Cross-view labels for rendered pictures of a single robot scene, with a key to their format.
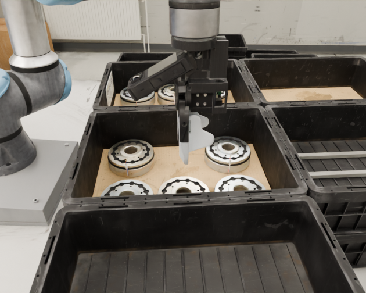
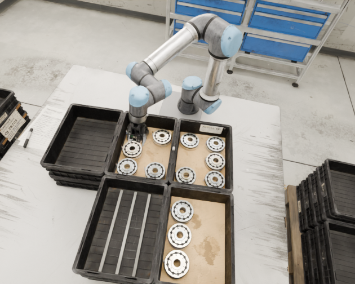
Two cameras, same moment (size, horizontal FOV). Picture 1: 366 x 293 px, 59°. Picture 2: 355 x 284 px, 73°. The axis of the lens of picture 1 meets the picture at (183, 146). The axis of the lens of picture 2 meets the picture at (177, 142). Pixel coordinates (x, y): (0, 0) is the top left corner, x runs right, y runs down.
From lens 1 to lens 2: 1.17 m
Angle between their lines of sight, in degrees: 64
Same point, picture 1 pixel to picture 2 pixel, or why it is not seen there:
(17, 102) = (189, 96)
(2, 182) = (173, 107)
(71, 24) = not seen: outside the picture
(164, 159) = (161, 150)
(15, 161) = (180, 107)
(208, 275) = (103, 152)
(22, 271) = not seen: hidden behind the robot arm
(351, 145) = (151, 239)
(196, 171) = (150, 160)
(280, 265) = not seen: hidden behind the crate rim
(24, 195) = (165, 113)
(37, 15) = (209, 82)
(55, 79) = (203, 104)
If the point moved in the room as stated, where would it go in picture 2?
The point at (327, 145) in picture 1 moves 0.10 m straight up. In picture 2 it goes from (154, 226) to (154, 219)
